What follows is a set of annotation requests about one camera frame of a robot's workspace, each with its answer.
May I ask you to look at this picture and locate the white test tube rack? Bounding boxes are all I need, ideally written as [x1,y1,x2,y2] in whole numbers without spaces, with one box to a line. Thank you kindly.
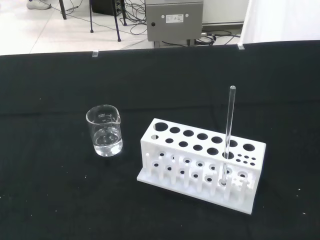
[136,117,267,215]

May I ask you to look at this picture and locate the clear glass beaker with water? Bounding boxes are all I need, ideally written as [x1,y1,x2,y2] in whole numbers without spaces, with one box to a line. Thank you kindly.
[85,104,124,158]

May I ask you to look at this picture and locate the grey metal cabinet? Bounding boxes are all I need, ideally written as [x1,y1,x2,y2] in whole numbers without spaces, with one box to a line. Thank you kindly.
[144,0,204,43]

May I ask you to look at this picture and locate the black bench cloth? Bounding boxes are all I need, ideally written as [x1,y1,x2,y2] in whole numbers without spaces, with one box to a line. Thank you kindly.
[0,39,320,240]

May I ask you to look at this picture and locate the black tripod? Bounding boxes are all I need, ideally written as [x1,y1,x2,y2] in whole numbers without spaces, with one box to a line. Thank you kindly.
[89,0,123,43]

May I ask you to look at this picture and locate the black box on floor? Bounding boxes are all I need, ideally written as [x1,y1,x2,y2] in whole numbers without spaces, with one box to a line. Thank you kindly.
[91,0,121,15]

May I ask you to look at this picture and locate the thick black stand leg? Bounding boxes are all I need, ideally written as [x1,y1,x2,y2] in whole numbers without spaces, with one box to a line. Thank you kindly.
[58,0,68,20]

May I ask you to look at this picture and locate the pale white board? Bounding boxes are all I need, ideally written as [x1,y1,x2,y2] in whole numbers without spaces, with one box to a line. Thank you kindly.
[240,0,320,45]

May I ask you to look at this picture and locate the person's foot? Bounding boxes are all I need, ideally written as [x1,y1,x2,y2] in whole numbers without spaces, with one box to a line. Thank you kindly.
[26,0,51,10]

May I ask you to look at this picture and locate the black floor cable bundle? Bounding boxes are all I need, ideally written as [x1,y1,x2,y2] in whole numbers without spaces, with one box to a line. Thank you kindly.
[121,0,148,36]
[199,29,242,47]

